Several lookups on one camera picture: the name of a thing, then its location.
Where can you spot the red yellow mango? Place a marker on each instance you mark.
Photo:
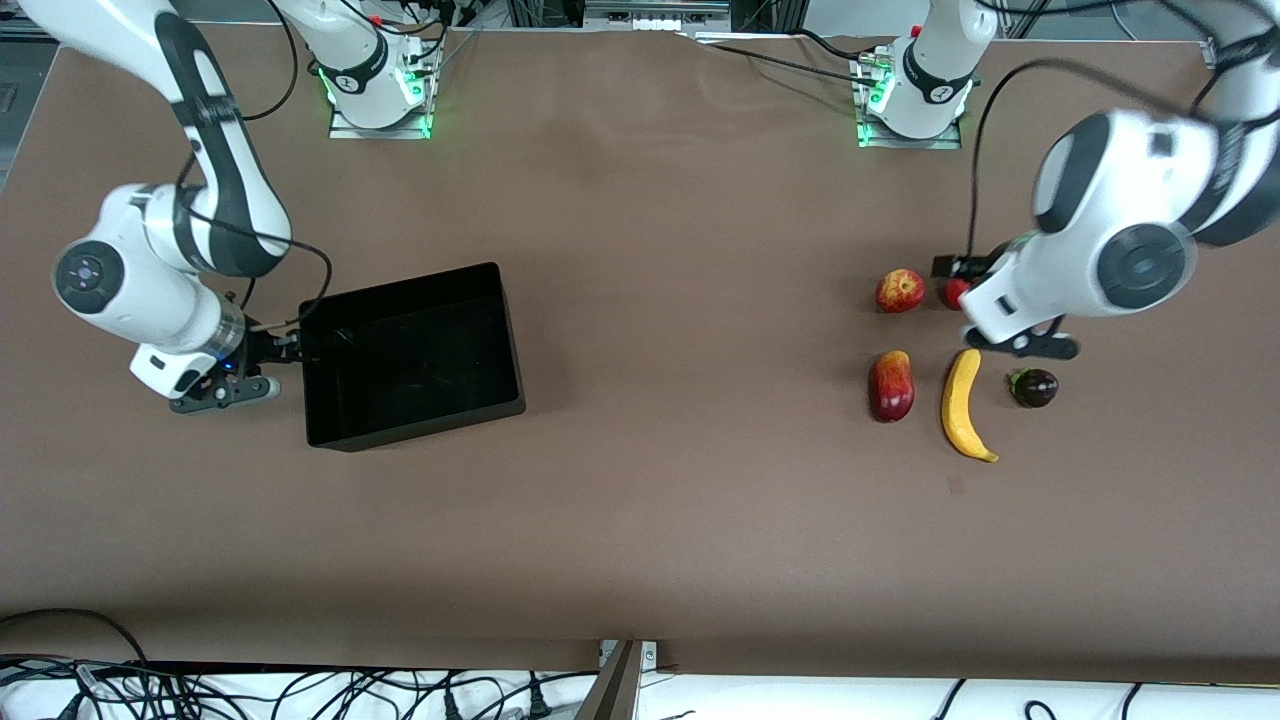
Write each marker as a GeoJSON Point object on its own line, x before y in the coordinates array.
{"type": "Point", "coordinates": [890, 390]}

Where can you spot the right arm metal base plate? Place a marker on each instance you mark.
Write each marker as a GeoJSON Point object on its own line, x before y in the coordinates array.
{"type": "Point", "coordinates": [380, 132]}

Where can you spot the red yellow apple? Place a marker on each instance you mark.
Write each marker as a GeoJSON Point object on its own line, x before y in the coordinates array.
{"type": "Point", "coordinates": [900, 291]}

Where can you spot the yellow banana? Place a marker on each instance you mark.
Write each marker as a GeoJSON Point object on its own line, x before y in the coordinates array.
{"type": "Point", "coordinates": [960, 400]}

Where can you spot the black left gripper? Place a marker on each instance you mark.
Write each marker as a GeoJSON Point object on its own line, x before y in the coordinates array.
{"type": "Point", "coordinates": [978, 267]}

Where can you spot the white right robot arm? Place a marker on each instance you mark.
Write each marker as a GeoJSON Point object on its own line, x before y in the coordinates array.
{"type": "Point", "coordinates": [130, 290]}

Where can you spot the aluminium profile bar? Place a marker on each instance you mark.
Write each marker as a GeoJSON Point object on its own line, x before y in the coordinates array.
{"type": "Point", "coordinates": [612, 690]}

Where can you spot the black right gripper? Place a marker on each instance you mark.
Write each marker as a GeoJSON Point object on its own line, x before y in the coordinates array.
{"type": "Point", "coordinates": [264, 347]}

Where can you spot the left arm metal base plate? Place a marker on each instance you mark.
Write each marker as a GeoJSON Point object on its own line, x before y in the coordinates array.
{"type": "Point", "coordinates": [905, 143]}

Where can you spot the red tomato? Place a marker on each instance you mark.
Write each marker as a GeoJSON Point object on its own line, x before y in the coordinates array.
{"type": "Point", "coordinates": [955, 293]}

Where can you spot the black plastic box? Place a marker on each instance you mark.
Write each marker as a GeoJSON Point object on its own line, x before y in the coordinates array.
{"type": "Point", "coordinates": [420, 360]}

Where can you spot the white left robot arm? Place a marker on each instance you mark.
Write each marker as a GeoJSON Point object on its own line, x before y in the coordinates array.
{"type": "Point", "coordinates": [1130, 200]}

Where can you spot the white power strip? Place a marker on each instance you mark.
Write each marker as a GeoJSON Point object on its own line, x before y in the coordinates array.
{"type": "Point", "coordinates": [655, 15]}

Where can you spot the dark purple eggplant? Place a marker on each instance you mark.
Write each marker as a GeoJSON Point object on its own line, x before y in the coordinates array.
{"type": "Point", "coordinates": [1037, 388]}

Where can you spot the aluminium corner post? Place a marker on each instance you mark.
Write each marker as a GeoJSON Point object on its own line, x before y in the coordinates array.
{"type": "Point", "coordinates": [1214, 52]}

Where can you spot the brown table cover sheet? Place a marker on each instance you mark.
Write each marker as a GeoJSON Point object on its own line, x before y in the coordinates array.
{"type": "Point", "coordinates": [640, 520]}

